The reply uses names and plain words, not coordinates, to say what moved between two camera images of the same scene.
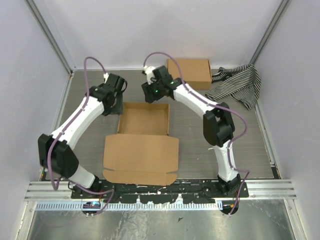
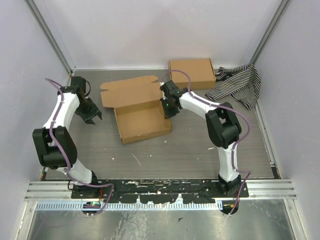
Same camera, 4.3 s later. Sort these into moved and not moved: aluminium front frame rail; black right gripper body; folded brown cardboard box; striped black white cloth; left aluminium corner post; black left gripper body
Moved: black left gripper body; black right gripper body
Not moved: folded brown cardboard box; striped black white cloth; aluminium front frame rail; left aluminium corner post
